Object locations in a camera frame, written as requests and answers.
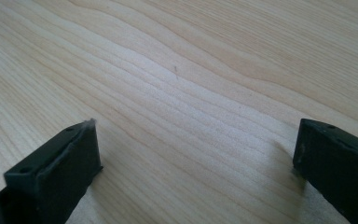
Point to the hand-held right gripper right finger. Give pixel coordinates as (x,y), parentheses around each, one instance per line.
(338,161)

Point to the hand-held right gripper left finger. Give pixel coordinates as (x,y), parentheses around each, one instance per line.
(59,174)

